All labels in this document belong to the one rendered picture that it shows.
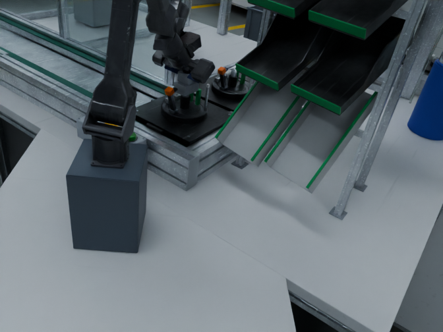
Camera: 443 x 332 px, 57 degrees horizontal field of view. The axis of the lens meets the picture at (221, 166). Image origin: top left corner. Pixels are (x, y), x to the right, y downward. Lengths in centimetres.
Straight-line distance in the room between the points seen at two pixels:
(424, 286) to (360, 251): 72
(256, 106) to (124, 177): 44
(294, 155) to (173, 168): 32
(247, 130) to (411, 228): 52
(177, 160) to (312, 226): 39
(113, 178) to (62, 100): 63
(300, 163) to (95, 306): 55
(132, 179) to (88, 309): 26
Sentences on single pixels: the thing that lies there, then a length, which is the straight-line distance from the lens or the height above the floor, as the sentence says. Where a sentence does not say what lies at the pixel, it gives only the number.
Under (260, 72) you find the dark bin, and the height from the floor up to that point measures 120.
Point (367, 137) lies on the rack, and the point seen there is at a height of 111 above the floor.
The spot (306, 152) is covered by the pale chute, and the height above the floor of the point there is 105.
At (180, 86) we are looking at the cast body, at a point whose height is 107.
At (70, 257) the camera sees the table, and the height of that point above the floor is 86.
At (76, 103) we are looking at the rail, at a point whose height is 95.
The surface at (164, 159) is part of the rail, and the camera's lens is 112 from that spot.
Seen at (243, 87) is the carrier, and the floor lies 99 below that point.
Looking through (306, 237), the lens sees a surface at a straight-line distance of 106.
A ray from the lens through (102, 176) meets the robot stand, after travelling 83.
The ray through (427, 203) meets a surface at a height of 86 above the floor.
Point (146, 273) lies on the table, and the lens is 91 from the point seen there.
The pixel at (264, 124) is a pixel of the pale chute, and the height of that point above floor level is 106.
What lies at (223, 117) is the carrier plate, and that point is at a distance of 126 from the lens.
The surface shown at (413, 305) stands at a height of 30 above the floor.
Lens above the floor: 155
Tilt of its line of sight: 34 degrees down
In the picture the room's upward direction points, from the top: 9 degrees clockwise
